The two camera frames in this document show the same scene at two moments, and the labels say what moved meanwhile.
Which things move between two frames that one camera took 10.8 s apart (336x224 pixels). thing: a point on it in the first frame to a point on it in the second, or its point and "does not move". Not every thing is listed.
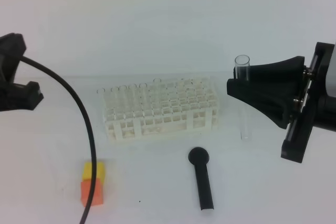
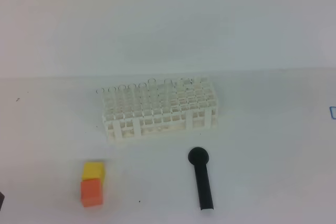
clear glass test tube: x=242 y=76 to x=167 y=94
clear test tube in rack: x=143 y=96 does not move
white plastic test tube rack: x=160 y=108 does not move
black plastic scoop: x=199 y=157 does not move
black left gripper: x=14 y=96 to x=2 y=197
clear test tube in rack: x=133 y=98 does not move
